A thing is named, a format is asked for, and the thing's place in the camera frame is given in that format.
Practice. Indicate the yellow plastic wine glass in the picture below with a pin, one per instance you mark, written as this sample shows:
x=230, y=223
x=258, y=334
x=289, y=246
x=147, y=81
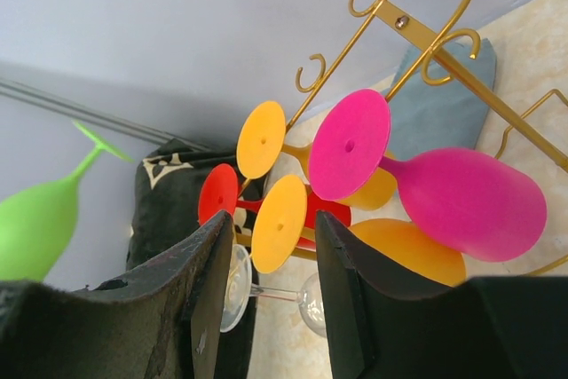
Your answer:
x=290, y=208

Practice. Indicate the folded light blue jeans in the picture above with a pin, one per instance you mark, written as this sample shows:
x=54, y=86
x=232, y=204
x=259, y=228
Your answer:
x=425, y=117

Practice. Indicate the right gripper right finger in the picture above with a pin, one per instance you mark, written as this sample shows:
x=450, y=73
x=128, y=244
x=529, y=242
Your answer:
x=385, y=321

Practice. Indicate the black floral blanket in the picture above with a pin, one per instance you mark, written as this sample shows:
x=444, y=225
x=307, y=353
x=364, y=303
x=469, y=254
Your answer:
x=167, y=187

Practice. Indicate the clear glass wine glass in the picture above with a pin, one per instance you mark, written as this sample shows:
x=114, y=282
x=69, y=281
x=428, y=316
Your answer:
x=240, y=288

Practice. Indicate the gold wire glass rack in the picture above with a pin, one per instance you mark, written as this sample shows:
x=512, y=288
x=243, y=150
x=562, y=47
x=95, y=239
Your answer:
x=438, y=67

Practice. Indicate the pink plastic wine glass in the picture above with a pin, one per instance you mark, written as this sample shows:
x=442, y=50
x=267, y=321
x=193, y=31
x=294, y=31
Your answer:
x=461, y=198

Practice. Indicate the orange plastic wine glass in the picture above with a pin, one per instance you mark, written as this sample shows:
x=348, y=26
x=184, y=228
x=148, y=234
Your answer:
x=262, y=140

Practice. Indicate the red plastic wine glass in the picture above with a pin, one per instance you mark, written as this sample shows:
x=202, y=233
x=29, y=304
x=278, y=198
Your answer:
x=221, y=188

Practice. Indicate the green plastic wine glass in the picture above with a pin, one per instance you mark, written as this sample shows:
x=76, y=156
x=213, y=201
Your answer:
x=38, y=223

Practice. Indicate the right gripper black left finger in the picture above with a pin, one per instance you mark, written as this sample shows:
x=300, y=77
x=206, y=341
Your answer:
x=160, y=319

